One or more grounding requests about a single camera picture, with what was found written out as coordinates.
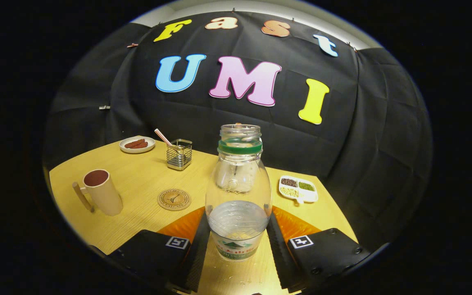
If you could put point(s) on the round wooden coaster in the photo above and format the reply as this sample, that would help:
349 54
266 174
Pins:
174 199

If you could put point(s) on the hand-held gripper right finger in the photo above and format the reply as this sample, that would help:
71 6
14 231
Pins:
280 258

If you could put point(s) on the white divided bean dish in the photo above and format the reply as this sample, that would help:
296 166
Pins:
298 189

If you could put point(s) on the white round plate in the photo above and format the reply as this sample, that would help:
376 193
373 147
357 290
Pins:
149 142

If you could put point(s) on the clear plastic juice bottle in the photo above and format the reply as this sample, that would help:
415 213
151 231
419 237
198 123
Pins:
238 221

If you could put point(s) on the red sausage piece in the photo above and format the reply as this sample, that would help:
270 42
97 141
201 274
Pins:
141 145
133 143

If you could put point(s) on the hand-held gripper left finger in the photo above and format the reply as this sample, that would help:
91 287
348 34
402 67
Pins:
197 258

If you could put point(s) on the black backdrop cloth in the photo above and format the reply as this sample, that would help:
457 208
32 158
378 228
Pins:
363 143

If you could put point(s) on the wooden table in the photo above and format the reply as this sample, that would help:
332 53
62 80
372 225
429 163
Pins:
137 180

